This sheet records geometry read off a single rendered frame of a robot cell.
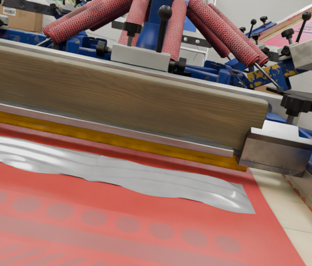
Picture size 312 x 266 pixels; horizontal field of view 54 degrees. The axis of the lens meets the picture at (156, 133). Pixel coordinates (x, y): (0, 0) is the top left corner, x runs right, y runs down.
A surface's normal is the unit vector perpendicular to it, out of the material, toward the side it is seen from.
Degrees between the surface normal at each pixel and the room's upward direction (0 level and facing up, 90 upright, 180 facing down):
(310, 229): 0
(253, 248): 0
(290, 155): 90
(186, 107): 90
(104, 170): 32
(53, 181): 0
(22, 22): 90
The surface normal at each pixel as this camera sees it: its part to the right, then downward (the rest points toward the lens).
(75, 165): 0.08, -0.63
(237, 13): -0.04, 0.29
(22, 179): 0.19, -0.93
